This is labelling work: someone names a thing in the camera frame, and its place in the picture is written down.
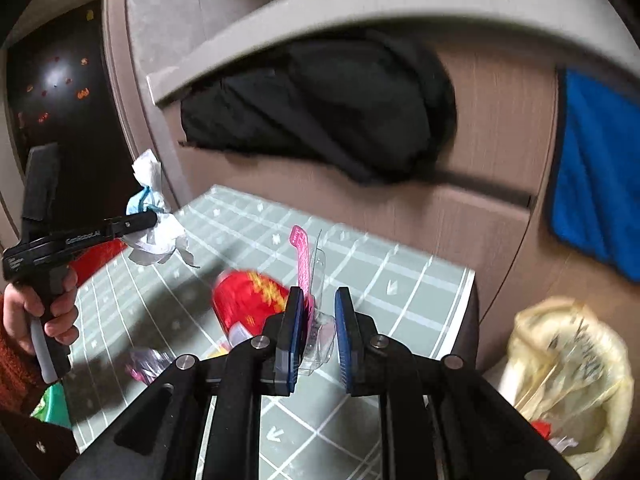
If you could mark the blue cloth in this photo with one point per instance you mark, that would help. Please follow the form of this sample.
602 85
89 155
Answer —
595 170

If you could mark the white tissue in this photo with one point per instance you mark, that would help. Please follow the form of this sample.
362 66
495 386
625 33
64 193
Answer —
160 237

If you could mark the black panel with orange stickers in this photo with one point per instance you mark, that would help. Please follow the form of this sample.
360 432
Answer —
65 85

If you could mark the light blue wrapper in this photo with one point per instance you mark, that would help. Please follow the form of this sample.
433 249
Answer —
145 202

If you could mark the green grid table mat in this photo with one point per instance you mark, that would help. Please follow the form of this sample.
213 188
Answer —
380 270

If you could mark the clear blister pack pink card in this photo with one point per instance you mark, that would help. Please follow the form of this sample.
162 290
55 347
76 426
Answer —
317 290

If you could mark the yellow pink snack wrapper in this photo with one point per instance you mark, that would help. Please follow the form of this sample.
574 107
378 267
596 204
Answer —
220 352

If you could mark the person's left hand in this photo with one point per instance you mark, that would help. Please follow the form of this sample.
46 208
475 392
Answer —
17 310

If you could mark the silver purple snack wrapper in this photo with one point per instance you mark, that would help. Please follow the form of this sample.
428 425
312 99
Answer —
147 362

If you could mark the black jacket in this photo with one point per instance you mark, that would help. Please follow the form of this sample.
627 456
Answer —
325 110

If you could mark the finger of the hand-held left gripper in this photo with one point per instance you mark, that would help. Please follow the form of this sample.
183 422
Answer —
130 222

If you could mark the red noodle cup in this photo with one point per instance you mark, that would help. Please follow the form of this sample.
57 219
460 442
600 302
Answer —
247 300

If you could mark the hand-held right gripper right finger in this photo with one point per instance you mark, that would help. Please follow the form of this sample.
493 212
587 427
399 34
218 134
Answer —
344 340

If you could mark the red object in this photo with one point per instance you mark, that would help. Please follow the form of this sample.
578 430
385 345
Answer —
100 255

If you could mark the brown wooden cabinet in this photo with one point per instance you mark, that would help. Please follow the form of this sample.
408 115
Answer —
500 125

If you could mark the dark brown garment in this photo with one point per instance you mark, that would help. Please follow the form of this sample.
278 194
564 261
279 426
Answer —
30 445

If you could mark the yellow plastic bag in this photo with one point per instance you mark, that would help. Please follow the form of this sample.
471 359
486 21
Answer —
575 360

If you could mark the green printed packet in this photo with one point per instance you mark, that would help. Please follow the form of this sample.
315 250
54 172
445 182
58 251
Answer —
52 405

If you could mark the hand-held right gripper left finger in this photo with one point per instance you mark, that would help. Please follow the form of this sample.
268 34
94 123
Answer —
295 340

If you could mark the beige curved chair rail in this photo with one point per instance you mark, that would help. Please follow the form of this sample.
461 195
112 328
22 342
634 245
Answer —
350 5

